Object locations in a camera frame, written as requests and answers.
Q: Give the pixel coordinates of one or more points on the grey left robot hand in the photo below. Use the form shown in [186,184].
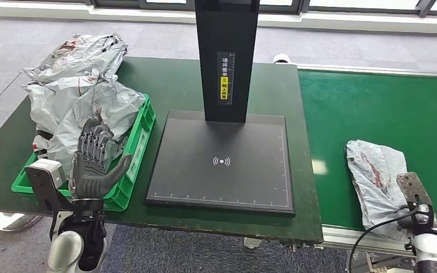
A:
[90,177]

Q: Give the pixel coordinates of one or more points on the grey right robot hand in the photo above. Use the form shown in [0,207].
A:
[416,222]

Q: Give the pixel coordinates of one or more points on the grey parcel red logo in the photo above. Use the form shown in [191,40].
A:
[373,173]

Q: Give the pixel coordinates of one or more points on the grey parcel dotted red print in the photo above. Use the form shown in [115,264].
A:
[120,101]

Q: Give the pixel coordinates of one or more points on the white parcel black red print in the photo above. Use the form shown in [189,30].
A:
[41,105]

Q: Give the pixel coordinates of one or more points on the crumpled grey parcel bag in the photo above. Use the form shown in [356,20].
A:
[79,56]

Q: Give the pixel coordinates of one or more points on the black inbound scanner machine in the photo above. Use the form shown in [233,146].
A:
[222,177]

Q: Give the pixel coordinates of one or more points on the green conveyor belt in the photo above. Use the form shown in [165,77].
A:
[354,105]

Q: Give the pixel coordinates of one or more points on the green plastic crate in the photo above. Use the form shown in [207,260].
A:
[137,150]

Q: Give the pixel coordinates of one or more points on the chrome table foot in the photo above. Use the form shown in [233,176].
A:
[13,222]

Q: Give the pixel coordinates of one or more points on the dark green table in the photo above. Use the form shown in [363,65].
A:
[165,83]

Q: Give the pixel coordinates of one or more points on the black yellow label sticker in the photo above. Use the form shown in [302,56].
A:
[226,79]

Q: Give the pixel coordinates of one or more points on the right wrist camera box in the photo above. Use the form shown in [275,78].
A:
[412,186]

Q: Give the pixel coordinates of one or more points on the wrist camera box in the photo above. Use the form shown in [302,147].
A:
[49,171]
[412,186]

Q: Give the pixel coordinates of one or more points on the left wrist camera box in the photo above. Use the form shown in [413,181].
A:
[49,171]

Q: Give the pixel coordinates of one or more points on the aluminium conveyor frame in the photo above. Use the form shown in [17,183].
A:
[343,237]

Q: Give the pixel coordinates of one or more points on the dark window frame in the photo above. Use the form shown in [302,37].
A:
[120,3]

